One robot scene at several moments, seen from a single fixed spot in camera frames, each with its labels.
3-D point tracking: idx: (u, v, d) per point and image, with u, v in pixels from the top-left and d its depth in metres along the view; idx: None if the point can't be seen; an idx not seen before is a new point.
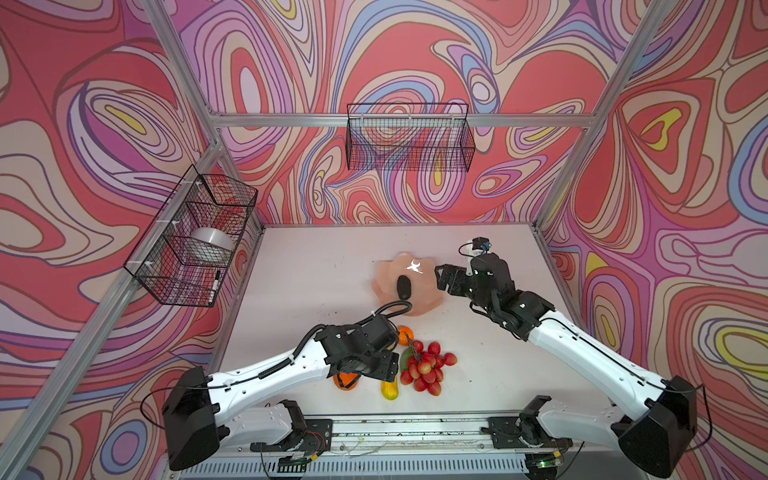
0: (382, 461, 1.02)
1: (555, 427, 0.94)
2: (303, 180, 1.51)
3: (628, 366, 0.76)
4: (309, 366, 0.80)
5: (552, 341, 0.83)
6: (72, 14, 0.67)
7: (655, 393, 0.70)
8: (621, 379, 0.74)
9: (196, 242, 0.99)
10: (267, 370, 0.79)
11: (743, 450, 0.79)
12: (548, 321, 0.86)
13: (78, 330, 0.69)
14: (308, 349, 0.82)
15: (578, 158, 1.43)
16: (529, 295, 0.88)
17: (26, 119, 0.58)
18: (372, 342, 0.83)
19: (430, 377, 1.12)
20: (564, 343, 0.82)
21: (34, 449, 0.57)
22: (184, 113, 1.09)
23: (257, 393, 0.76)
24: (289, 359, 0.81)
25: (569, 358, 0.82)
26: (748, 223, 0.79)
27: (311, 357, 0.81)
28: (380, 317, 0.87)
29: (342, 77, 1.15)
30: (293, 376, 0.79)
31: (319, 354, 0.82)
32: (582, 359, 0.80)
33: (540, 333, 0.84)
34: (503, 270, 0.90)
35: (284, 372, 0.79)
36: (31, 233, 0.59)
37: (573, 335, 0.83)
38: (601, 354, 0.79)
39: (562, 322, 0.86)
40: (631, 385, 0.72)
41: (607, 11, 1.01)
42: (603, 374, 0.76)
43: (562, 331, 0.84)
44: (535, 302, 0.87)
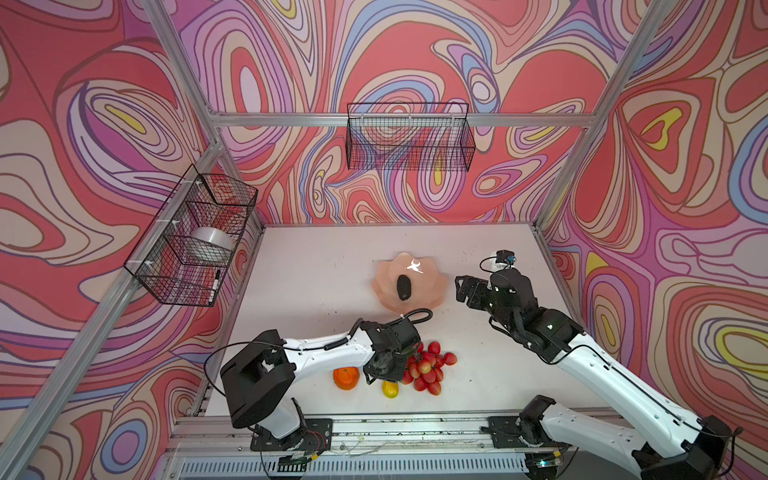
0: (382, 460, 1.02)
1: (561, 434, 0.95)
2: (303, 180, 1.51)
3: (662, 402, 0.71)
4: (360, 348, 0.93)
5: (581, 369, 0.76)
6: (72, 14, 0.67)
7: (692, 434, 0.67)
8: (657, 416, 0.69)
9: (196, 241, 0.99)
10: (330, 344, 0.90)
11: (744, 450, 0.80)
12: (578, 347, 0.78)
13: (78, 330, 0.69)
14: (359, 336, 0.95)
15: (578, 157, 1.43)
16: (556, 315, 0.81)
17: (26, 119, 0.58)
18: (402, 340, 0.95)
19: (430, 377, 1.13)
20: (595, 373, 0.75)
21: (34, 449, 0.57)
22: (184, 112, 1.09)
23: (318, 364, 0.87)
24: (345, 339, 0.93)
25: (597, 386, 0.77)
26: (748, 223, 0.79)
27: (361, 341, 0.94)
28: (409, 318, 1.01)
29: (342, 76, 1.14)
30: (347, 355, 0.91)
31: (366, 341, 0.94)
32: (613, 391, 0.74)
33: (571, 361, 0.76)
34: (526, 287, 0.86)
35: (343, 348, 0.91)
36: (31, 233, 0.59)
37: (605, 363, 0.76)
38: (635, 387, 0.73)
39: (593, 348, 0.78)
40: (667, 424, 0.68)
41: (607, 11, 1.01)
42: (637, 410, 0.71)
43: (592, 359, 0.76)
44: (562, 322, 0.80)
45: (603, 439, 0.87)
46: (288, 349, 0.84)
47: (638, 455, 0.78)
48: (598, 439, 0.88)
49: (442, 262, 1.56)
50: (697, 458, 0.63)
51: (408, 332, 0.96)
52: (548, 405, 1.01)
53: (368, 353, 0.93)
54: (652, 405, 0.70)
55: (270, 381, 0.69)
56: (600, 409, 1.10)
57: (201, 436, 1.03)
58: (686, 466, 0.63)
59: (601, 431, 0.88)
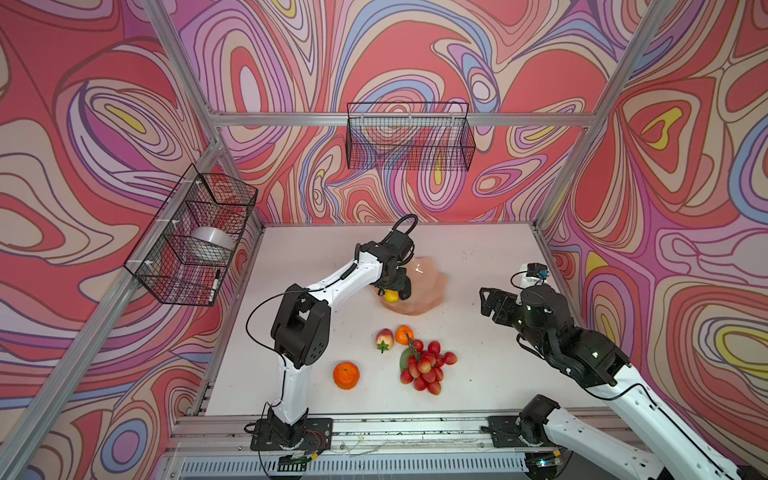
0: (382, 460, 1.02)
1: (563, 440, 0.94)
2: (303, 179, 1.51)
3: (705, 449, 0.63)
4: (369, 268, 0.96)
5: (624, 405, 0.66)
6: (71, 12, 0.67)
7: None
8: (699, 465, 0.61)
9: (196, 241, 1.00)
10: (345, 273, 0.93)
11: (742, 449, 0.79)
12: (626, 383, 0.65)
13: (78, 329, 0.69)
14: (364, 258, 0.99)
15: (578, 157, 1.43)
16: (596, 339, 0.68)
17: (27, 119, 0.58)
18: (402, 246, 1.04)
19: (430, 377, 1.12)
20: (639, 413, 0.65)
21: (33, 450, 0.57)
22: (184, 112, 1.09)
23: (344, 291, 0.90)
24: (354, 264, 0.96)
25: (636, 424, 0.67)
26: (748, 223, 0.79)
27: (367, 261, 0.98)
28: (398, 231, 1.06)
29: (342, 75, 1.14)
30: (362, 276, 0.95)
31: (372, 259, 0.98)
32: (655, 433, 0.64)
33: (615, 397, 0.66)
34: (563, 306, 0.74)
35: (358, 271, 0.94)
36: (31, 233, 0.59)
37: (654, 403, 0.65)
38: (681, 430, 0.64)
39: (641, 382, 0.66)
40: (709, 475, 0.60)
41: (607, 10, 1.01)
42: (676, 455, 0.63)
43: (639, 395, 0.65)
44: (602, 347, 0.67)
45: (613, 457, 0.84)
46: (313, 291, 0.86)
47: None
48: (607, 456, 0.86)
49: (442, 262, 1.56)
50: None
51: (402, 243, 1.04)
52: (549, 407, 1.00)
53: (376, 270, 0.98)
54: (694, 452, 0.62)
55: (313, 322, 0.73)
56: (598, 409, 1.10)
57: (201, 435, 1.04)
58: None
59: (612, 448, 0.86)
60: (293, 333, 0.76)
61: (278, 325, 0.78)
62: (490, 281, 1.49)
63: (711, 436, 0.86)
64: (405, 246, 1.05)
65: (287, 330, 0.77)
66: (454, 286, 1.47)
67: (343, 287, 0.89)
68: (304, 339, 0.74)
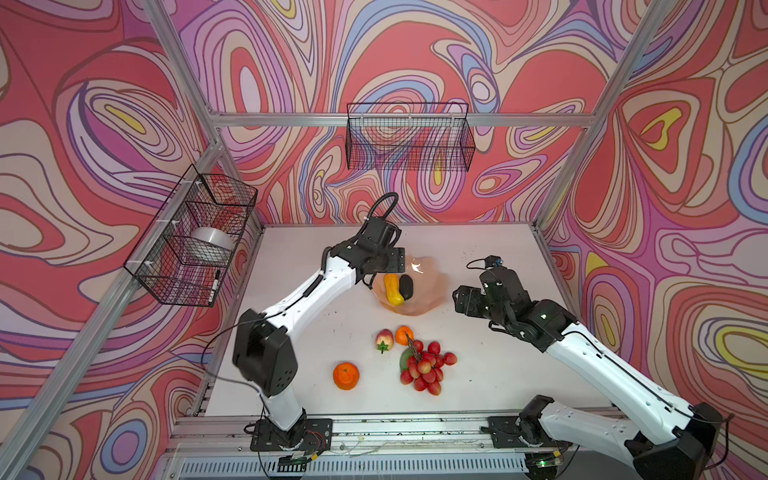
0: (382, 460, 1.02)
1: (557, 431, 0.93)
2: (303, 180, 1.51)
3: (654, 389, 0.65)
4: (340, 276, 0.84)
5: (574, 358, 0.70)
6: (71, 13, 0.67)
7: (683, 421, 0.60)
8: (648, 403, 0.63)
9: (196, 242, 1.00)
10: (309, 288, 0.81)
11: (743, 450, 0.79)
12: (570, 334, 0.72)
13: (78, 330, 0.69)
14: (333, 264, 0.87)
15: (577, 158, 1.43)
16: (547, 305, 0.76)
17: (28, 119, 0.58)
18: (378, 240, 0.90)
19: (430, 377, 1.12)
20: (586, 363, 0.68)
21: (33, 451, 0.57)
22: (183, 112, 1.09)
23: (309, 310, 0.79)
24: (320, 276, 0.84)
25: (591, 378, 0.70)
26: (747, 223, 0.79)
27: (337, 269, 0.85)
28: (374, 218, 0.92)
29: (342, 76, 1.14)
30: (331, 287, 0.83)
31: (342, 265, 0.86)
32: (606, 381, 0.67)
33: (562, 351, 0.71)
34: (513, 280, 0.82)
35: (325, 283, 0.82)
36: (31, 234, 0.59)
37: (597, 352, 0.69)
38: (627, 374, 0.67)
39: (585, 336, 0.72)
40: (659, 412, 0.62)
41: (607, 11, 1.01)
42: (628, 397, 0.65)
43: (585, 347, 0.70)
44: (550, 309, 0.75)
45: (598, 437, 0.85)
46: (272, 316, 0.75)
47: (630, 445, 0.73)
48: (590, 436, 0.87)
49: (442, 262, 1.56)
50: (686, 441, 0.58)
51: (379, 233, 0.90)
52: (546, 403, 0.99)
53: (350, 275, 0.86)
54: (643, 392, 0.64)
55: (271, 353, 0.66)
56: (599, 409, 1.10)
57: (201, 436, 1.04)
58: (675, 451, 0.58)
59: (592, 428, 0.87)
60: (253, 366, 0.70)
61: (236, 356, 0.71)
62: None
63: None
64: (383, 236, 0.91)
65: (245, 362, 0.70)
66: (455, 287, 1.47)
67: (306, 306, 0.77)
68: (264, 371, 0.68)
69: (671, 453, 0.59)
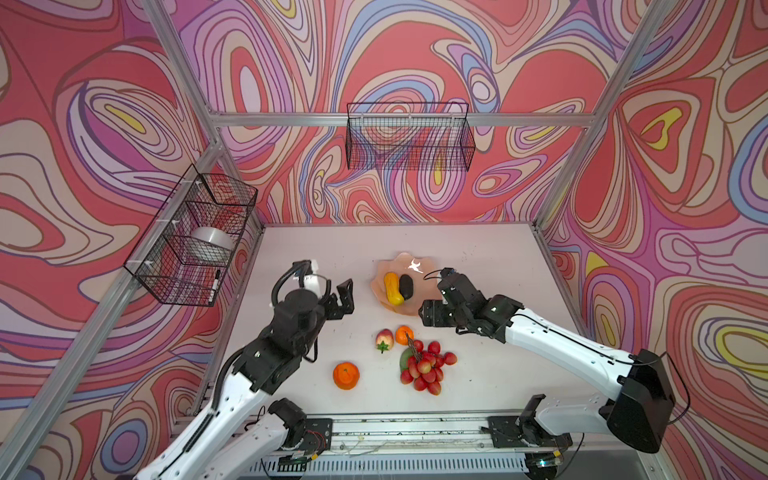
0: (382, 460, 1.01)
1: (553, 426, 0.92)
2: (303, 180, 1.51)
3: (597, 349, 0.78)
4: (238, 406, 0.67)
5: (526, 338, 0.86)
6: (70, 13, 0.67)
7: (625, 369, 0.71)
8: (593, 361, 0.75)
9: (196, 241, 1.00)
10: (195, 437, 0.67)
11: (743, 450, 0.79)
12: (518, 316, 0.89)
13: (78, 329, 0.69)
14: (231, 389, 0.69)
15: (578, 158, 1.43)
16: (495, 298, 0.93)
17: (26, 119, 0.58)
18: (296, 329, 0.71)
19: (430, 377, 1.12)
20: (535, 338, 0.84)
21: (33, 451, 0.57)
22: (184, 112, 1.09)
23: (196, 465, 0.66)
24: (211, 413, 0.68)
25: (550, 352, 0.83)
26: (748, 223, 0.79)
27: (236, 395, 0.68)
28: (283, 305, 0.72)
29: (342, 75, 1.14)
30: (224, 426, 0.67)
31: (243, 387, 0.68)
32: (558, 350, 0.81)
33: (515, 333, 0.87)
34: (465, 283, 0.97)
35: (212, 429, 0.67)
36: (30, 233, 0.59)
37: (543, 327, 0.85)
38: (571, 341, 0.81)
39: (532, 317, 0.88)
40: (603, 366, 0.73)
41: (607, 11, 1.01)
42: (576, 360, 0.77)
43: (532, 326, 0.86)
44: (498, 302, 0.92)
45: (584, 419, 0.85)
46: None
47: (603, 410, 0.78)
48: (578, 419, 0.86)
49: (443, 262, 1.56)
50: (627, 385, 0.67)
51: (291, 326, 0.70)
52: (539, 401, 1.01)
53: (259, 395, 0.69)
54: (587, 353, 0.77)
55: None
56: None
57: None
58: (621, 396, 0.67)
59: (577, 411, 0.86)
60: None
61: None
62: (491, 281, 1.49)
63: (713, 438, 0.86)
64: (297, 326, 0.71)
65: None
66: None
67: (186, 468, 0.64)
68: None
69: (626, 403, 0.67)
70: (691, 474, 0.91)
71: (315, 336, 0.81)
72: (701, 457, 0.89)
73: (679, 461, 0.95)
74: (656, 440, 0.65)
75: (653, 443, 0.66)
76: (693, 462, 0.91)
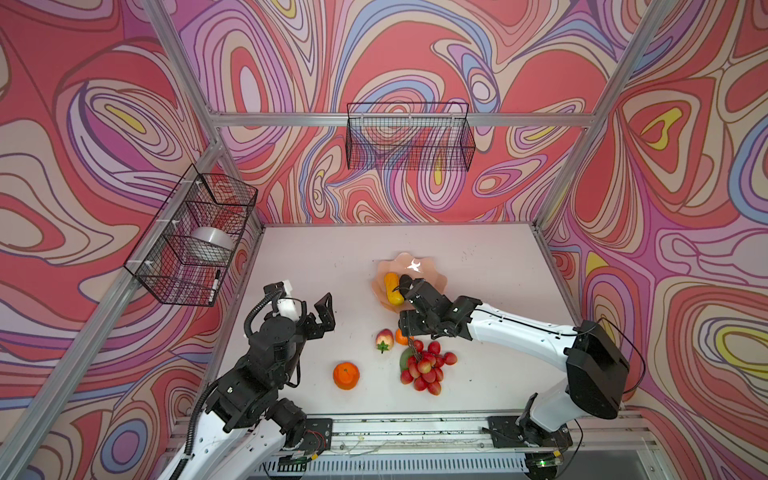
0: (382, 460, 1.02)
1: (549, 422, 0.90)
2: (303, 180, 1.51)
3: (544, 328, 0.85)
4: (212, 447, 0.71)
5: (486, 331, 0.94)
6: (71, 13, 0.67)
7: (570, 341, 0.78)
8: (542, 339, 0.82)
9: (196, 241, 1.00)
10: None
11: (743, 450, 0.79)
12: (477, 312, 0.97)
13: (78, 329, 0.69)
14: (204, 429, 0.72)
15: (578, 158, 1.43)
16: (457, 300, 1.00)
17: (26, 119, 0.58)
18: (269, 361, 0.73)
19: (430, 377, 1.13)
20: (492, 328, 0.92)
21: (33, 450, 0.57)
22: (184, 112, 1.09)
23: None
24: (185, 457, 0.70)
25: (509, 340, 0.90)
26: (748, 223, 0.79)
27: (210, 436, 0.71)
28: (257, 336, 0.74)
29: (342, 75, 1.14)
30: (201, 466, 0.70)
31: (216, 427, 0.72)
32: (514, 336, 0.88)
33: (476, 327, 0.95)
34: (429, 288, 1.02)
35: (189, 472, 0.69)
36: (30, 233, 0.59)
37: (499, 318, 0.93)
38: (524, 325, 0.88)
39: (489, 310, 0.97)
40: (551, 343, 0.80)
41: (607, 11, 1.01)
42: (529, 342, 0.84)
43: (489, 318, 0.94)
44: (460, 303, 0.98)
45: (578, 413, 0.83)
46: None
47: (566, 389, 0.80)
48: (572, 413, 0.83)
49: (443, 262, 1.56)
50: (573, 355, 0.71)
51: (266, 358, 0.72)
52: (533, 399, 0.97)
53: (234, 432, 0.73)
54: (536, 333, 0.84)
55: None
56: None
57: None
58: (568, 366, 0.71)
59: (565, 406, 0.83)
60: None
61: None
62: (491, 281, 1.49)
63: (712, 438, 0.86)
64: (273, 357, 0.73)
65: None
66: (455, 286, 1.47)
67: None
68: None
69: (577, 373, 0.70)
70: (691, 474, 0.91)
71: (293, 361, 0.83)
72: (701, 458, 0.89)
73: (680, 465, 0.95)
74: (611, 404, 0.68)
75: (610, 408, 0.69)
76: (694, 464, 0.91)
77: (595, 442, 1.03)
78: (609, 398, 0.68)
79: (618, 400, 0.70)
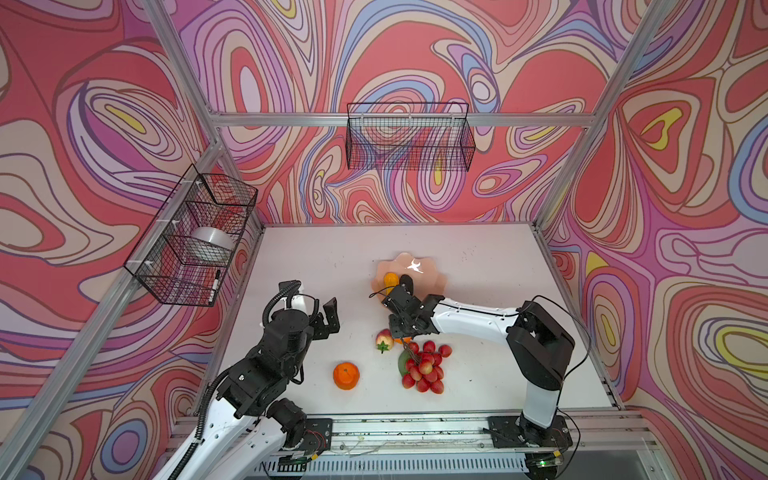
0: (382, 460, 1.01)
1: (542, 418, 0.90)
2: (303, 180, 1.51)
3: (492, 312, 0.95)
4: (223, 433, 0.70)
5: (446, 321, 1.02)
6: (71, 13, 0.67)
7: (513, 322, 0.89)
8: (490, 321, 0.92)
9: (196, 241, 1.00)
10: (178, 469, 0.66)
11: (742, 449, 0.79)
12: (439, 305, 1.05)
13: (78, 330, 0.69)
14: (215, 415, 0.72)
15: (578, 157, 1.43)
16: (425, 299, 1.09)
17: (26, 119, 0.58)
18: (281, 351, 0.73)
19: (432, 377, 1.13)
20: (451, 317, 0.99)
21: (34, 450, 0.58)
22: (184, 112, 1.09)
23: None
24: (195, 442, 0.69)
25: (466, 327, 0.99)
26: (748, 223, 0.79)
27: (220, 422, 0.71)
28: (271, 326, 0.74)
29: (342, 75, 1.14)
30: (211, 452, 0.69)
31: (227, 413, 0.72)
32: (469, 322, 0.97)
33: (437, 318, 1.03)
34: (399, 290, 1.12)
35: (198, 456, 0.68)
36: (31, 233, 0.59)
37: (456, 308, 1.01)
38: (475, 311, 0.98)
39: (448, 302, 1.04)
40: (497, 324, 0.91)
41: (607, 11, 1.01)
42: (480, 325, 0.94)
43: (448, 309, 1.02)
44: (427, 301, 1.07)
45: (558, 397, 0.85)
46: None
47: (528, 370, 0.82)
48: (553, 399, 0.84)
49: (443, 262, 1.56)
50: (512, 334, 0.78)
51: (280, 346, 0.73)
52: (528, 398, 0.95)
53: (244, 419, 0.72)
54: (485, 317, 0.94)
55: None
56: (599, 410, 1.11)
57: None
58: (511, 344, 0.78)
59: (543, 392, 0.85)
60: None
61: None
62: (490, 281, 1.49)
63: (711, 438, 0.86)
64: (286, 346, 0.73)
65: None
66: (455, 286, 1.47)
67: None
68: None
69: (519, 348, 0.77)
70: (691, 474, 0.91)
71: (303, 357, 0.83)
72: (702, 458, 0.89)
73: (679, 463, 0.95)
74: (553, 374, 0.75)
75: (553, 379, 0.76)
76: (694, 463, 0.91)
77: (595, 442, 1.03)
78: (551, 369, 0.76)
79: (561, 371, 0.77)
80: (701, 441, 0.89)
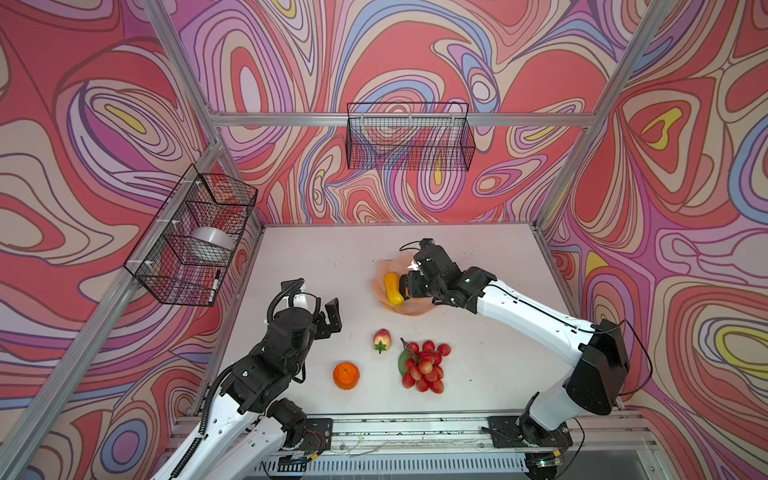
0: (382, 460, 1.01)
1: (548, 421, 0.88)
2: (303, 180, 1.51)
3: (561, 317, 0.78)
4: (227, 428, 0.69)
5: (496, 309, 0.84)
6: (71, 13, 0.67)
7: (586, 338, 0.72)
8: (557, 330, 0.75)
9: (196, 241, 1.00)
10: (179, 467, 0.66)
11: (742, 450, 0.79)
12: (490, 287, 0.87)
13: (78, 330, 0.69)
14: (219, 411, 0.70)
15: (578, 157, 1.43)
16: (469, 270, 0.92)
17: (25, 119, 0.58)
18: (284, 349, 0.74)
19: (432, 377, 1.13)
20: (506, 308, 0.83)
21: (34, 449, 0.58)
22: (183, 112, 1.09)
23: None
24: (199, 437, 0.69)
25: (520, 323, 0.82)
26: (749, 223, 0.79)
27: (224, 418, 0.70)
28: (276, 323, 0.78)
29: (342, 75, 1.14)
30: (215, 447, 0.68)
31: (231, 408, 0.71)
32: (528, 321, 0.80)
33: (485, 302, 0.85)
34: (442, 256, 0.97)
35: (202, 451, 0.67)
36: (30, 233, 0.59)
37: (513, 297, 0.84)
38: (540, 309, 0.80)
39: (503, 287, 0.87)
40: (566, 335, 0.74)
41: (607, 10, 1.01)
42: (542, 329, 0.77)
43: (503, 296, 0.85)
44: (473, 275, 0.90)
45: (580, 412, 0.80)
46: None
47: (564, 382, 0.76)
48: (573, 411, 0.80)
49: None
50: (588, 353, 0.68)
51: (284, 344, 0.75)
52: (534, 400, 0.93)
53: (248, 415, 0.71)
54: (554, 322, 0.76)
55: None
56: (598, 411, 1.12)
57: None
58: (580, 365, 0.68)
59: (563, 404, 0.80)
60: None
61: None
62: None
63: (712, 438, 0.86)
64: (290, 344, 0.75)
65: None
66: None
67: None
68: None
69: (590, 371, 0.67)
70: (691, 474, 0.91)
71: (304, 356, 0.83)
72: (701, 457, 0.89)
73: (678, 461, 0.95)
74: (608, 401, 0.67)
75: (605, 406, 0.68)
76: (694, 462, 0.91)
77: (595, 442, 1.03)
78: (610, 397, 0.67)
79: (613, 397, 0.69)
80: (702, 441, 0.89)
